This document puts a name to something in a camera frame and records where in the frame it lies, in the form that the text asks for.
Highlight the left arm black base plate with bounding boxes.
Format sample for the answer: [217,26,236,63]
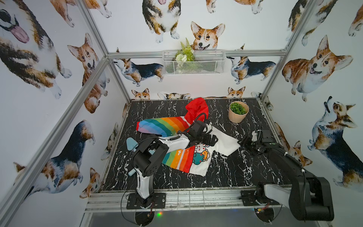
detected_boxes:
[126,193,166,210]

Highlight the artificial fern with white flower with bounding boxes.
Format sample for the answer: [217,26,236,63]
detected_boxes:
[175,38,195,67]

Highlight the white wire wall basket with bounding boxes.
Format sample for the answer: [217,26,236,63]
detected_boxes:
[162,50,226,75]

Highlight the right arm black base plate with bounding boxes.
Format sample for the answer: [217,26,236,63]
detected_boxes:
[239,190,280,206]

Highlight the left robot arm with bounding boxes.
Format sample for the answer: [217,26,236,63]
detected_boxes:
[132,113,218,207]

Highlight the beige pot with green plant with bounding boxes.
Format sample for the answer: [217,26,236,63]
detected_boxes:
[228,101,249,124]

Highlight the rainbow hooded kids jacket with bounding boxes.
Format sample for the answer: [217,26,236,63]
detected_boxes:
[136,98,240,176]

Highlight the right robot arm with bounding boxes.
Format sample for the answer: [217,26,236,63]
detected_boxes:
[238,130,334,221]

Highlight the aluminium front rail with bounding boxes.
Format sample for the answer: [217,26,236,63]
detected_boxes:
[85,189,320,213]

